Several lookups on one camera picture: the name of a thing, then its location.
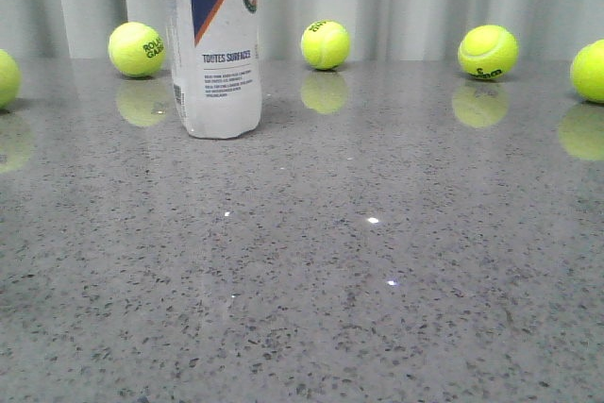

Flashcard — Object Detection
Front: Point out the white blue tennis ball can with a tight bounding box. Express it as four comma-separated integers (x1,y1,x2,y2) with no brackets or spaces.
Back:
165,0,262,139

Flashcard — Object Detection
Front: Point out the centre tennis ball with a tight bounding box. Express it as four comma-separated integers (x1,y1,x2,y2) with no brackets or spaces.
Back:
300,20,350,70

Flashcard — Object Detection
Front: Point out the tennis ball with black lettering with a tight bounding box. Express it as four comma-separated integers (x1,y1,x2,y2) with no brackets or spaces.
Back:
108,22,166,78

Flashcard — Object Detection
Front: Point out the far right tennis ball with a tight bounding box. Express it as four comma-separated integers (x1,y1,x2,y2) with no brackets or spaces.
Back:
570,40,604,104

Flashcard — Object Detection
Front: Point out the far left tennis ball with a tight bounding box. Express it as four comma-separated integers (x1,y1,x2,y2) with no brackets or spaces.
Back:
0,49,21,109

